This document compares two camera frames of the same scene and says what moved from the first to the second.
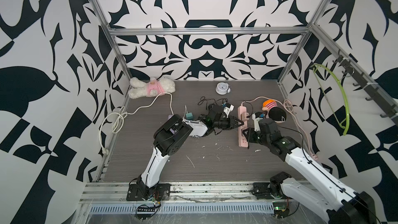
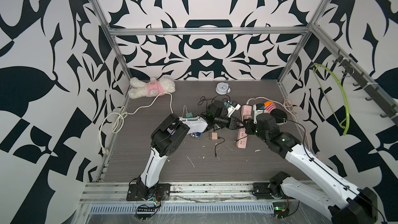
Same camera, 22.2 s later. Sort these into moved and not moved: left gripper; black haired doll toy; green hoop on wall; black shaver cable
Moved: black shaver cable
Not moved: black haired doll toy; left gripper; green hoop on wall
